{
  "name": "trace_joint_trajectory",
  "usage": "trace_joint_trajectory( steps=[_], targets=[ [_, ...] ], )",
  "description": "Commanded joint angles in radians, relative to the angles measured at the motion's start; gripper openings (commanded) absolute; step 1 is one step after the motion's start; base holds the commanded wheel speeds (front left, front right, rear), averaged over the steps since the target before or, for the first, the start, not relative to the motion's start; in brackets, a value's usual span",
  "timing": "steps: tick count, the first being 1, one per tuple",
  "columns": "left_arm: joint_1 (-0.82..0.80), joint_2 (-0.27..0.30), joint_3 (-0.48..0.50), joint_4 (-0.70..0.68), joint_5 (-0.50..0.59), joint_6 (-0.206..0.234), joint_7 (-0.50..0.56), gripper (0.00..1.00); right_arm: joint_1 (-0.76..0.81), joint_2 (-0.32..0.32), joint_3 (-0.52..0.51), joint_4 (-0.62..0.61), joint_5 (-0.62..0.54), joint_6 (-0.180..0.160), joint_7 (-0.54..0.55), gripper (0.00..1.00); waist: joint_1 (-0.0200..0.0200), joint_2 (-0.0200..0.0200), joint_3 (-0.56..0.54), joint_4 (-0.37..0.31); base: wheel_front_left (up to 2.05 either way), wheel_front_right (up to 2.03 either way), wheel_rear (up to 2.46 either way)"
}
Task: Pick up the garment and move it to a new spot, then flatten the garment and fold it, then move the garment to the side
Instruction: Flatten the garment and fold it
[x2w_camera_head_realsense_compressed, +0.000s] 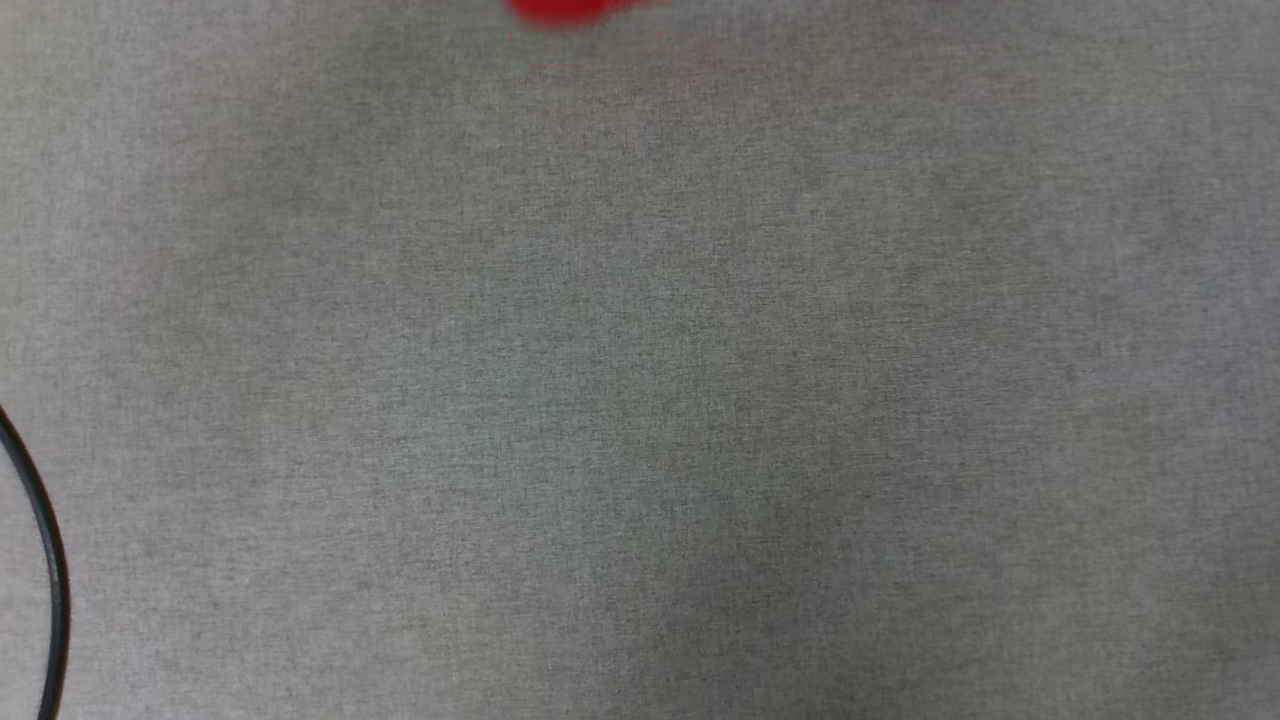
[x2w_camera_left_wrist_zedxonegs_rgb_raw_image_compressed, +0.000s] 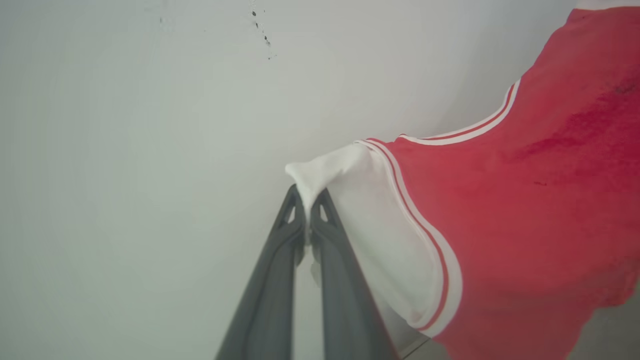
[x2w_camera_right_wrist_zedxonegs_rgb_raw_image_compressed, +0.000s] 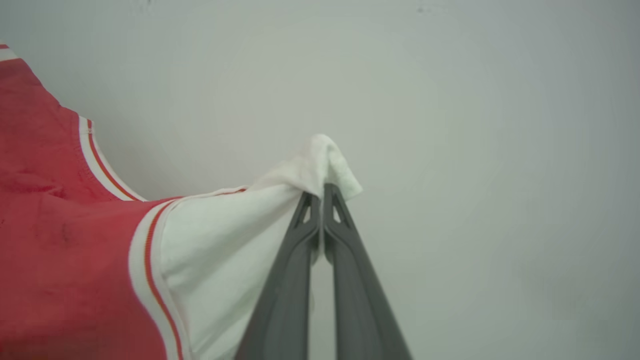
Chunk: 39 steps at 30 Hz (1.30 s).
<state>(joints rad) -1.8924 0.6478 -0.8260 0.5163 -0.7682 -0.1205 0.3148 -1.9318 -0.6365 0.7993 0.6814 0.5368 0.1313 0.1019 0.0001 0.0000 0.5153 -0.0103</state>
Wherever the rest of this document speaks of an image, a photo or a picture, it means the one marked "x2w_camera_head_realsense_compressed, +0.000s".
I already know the red and white jersey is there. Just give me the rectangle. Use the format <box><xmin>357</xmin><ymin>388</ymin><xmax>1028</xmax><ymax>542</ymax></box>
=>
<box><xmin>505</xmin><ymin>0</ymin><xmax>641</xmax><ymax>29</ymax></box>

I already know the thin black cable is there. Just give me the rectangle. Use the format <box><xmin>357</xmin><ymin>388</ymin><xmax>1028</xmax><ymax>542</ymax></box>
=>
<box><xmin>0</xmin><ymin>405</ymin><xmax>72</xmax><ymax>720</ymax></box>

